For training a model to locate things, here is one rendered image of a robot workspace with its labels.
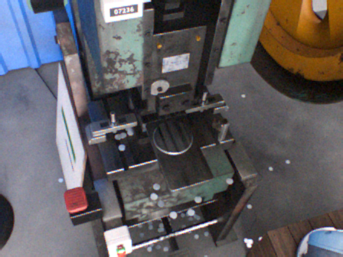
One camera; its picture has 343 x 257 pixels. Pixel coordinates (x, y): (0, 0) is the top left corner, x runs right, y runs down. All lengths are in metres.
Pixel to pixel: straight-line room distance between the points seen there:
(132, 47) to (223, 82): 1.64
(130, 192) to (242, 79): 1.45
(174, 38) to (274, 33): 0.37
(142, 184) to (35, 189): 0.90
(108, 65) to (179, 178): 0.42
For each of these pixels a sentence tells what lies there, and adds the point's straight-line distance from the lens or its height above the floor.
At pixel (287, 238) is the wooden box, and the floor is 0.35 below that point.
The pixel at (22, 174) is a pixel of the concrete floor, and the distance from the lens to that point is 2.03.
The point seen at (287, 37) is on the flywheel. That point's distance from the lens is 1.12.
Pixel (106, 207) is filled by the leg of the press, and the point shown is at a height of 0.64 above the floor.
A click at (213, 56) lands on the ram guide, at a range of 0.91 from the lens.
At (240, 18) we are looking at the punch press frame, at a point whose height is 1.21.
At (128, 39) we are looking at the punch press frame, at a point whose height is 1.21.
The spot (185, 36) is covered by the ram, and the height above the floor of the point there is 1.15.
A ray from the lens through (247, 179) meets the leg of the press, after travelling 1.28.
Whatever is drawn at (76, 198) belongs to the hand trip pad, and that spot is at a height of 0.76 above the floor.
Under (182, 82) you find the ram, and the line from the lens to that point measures 1.00.
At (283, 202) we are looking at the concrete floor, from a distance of 2.01.
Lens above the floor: 1.72
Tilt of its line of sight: 55 degrees down
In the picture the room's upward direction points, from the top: 6 degrees clockwise
